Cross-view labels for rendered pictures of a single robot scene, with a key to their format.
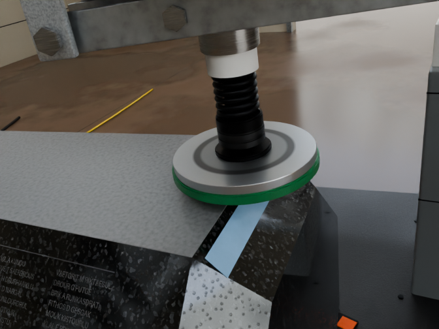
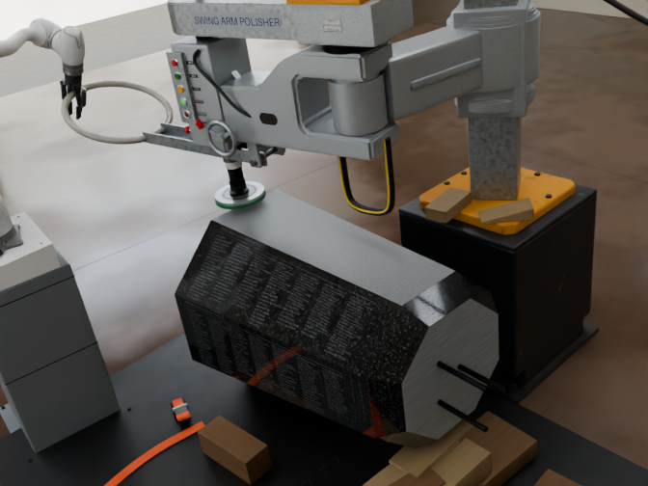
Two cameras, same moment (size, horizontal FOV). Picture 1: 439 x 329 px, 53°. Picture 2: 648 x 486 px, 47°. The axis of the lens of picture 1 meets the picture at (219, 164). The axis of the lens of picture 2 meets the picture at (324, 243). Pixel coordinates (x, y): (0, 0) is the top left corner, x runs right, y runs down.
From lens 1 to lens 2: 353 cm
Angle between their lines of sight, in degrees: 118
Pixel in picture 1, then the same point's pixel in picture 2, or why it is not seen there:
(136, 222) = (283, 200)
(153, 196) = (272, 205)
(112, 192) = (283, 211)
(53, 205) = (305, 211)
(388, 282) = (121, 420)
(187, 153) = (255, 194)
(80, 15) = not seen: hidden behind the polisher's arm
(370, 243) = (86, 456)
